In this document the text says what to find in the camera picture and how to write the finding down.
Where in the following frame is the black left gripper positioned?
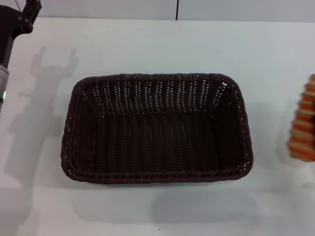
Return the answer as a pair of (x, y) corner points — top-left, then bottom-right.
(0, 0), (43, 70)

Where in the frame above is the dark brown woven basket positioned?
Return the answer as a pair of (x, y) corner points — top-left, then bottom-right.
(60, 72), (254, 184)

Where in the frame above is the orange striped toy bread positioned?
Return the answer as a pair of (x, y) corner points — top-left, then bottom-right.
(285, 73), (315, 163)

